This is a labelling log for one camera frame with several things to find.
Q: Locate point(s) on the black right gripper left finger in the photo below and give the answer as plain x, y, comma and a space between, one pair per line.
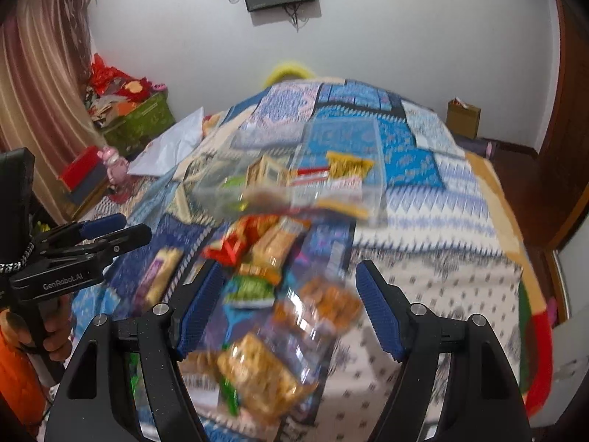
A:
96, 400

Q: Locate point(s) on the green pea snack bag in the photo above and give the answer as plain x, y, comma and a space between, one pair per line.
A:
249, 293

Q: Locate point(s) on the red cracker snack bag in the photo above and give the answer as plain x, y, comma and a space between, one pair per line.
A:
230, 249

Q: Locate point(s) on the toast slice snack pack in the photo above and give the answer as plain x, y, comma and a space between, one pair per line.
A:
265, 172

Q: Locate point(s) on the left hand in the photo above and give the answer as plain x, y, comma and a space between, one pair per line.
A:
58, 325

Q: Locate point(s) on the orange left sleeve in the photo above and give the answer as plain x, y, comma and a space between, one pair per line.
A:
20, 387

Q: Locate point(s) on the red box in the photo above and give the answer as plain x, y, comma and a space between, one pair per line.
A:
83, 175

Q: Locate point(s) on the pink plush toy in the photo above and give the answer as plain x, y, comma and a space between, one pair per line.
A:
116, 165

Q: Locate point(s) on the purple label biscuit bar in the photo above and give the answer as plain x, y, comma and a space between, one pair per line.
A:
156, 279

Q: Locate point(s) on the green storage box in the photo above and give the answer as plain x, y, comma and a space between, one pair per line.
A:
131, 134

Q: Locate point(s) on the striped brown curtain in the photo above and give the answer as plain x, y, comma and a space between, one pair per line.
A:
45, 68

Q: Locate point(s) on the patchwork blue bed quilt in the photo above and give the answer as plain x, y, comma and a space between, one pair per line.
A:
437, 221

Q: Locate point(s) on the peanut brittle clear pack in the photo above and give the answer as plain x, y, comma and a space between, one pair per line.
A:
265, 385

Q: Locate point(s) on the fried snack clear bag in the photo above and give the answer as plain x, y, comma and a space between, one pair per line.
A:
318, 309

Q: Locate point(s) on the red decorations pile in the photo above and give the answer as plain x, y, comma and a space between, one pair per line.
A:
109, 80

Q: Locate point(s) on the biscuit stack clear pack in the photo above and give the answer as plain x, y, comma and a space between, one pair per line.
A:
268, 255

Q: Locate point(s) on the brown wooden door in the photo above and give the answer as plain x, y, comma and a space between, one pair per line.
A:
564, 152

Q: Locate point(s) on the yellow snack packet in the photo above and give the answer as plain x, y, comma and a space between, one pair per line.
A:
343, 165

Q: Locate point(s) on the clear plastic storage box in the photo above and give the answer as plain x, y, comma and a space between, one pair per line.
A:
219, 186

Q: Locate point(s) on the brown cardboard box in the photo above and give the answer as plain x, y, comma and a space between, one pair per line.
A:
463, 119

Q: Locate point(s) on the red white snack packet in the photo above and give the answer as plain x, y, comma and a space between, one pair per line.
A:
308, 177

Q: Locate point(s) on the yellow hoop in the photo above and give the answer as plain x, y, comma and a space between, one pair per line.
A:
287, 71

